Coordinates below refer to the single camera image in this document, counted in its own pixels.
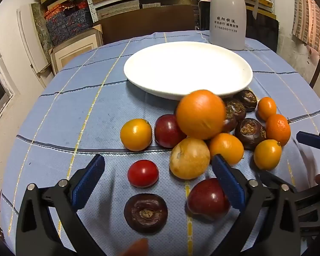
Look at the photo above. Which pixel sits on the orange mandarin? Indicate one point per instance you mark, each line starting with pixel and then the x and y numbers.
pixel 278 129
pixel 226 146

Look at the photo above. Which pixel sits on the dark brown water chestnut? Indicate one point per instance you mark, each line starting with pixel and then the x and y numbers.
pixel 249 133
pixel 246 100
pixel 145 213
pixel 229 124
pixel 236 109

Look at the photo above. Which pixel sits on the yellow-orange kumquat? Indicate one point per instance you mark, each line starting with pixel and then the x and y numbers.
pixel 268 154
pixel 136 134

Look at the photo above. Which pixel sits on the red cherry tomato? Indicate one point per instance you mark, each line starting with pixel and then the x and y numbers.
pixel 142 173

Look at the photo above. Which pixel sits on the small orange kumquat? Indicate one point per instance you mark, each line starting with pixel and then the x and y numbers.
pixel 266 108

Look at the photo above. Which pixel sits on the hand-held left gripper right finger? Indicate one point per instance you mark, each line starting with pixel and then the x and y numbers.
pixel 228 184

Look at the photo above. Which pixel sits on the large orange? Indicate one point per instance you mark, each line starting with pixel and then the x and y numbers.
pixel 200 114

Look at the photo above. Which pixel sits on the blue checked tablecloth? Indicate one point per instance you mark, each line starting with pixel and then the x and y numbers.
pixel 77 112

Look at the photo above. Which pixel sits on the grey woven shelf boxes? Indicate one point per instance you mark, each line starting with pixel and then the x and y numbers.
pixel 117 9

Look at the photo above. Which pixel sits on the cardboard framed box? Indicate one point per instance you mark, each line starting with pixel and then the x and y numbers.
pixel 74 50

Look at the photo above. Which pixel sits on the white thermos jug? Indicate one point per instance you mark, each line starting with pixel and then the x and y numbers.
pixel 226 13

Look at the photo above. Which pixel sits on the dark brown board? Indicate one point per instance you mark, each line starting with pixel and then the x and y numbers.
pixel 149 26

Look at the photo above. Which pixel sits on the white oval plate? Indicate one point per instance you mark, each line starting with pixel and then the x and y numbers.
pixel 186 66

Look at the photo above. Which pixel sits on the dark red plum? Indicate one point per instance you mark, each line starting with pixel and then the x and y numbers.
pixel 206 200
pixel 168 132

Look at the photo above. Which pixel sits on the checked curtain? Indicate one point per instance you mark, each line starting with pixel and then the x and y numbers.
pixel 312 18

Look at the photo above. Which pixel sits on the stack of blue patterned boxes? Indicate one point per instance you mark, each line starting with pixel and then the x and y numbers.
pixel 66 28

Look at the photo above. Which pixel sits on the red patterned box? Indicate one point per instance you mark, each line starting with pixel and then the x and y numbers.
pixel 69 8

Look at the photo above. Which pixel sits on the blurred orange object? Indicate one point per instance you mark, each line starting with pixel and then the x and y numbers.
pixel 134 248

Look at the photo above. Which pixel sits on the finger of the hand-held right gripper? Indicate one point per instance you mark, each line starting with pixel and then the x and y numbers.
pixel 309 139
pixel 272 178

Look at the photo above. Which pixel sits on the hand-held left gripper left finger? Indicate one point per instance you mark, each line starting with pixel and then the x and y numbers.
pixel 88 184

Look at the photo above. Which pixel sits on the yellow passion fruit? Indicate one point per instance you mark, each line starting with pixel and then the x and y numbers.
pixel 189 158

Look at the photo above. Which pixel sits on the grey marbled board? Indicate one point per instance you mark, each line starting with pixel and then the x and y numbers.
pixel 38 26

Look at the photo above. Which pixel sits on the white board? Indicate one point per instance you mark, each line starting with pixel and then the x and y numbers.
pixel 25 40

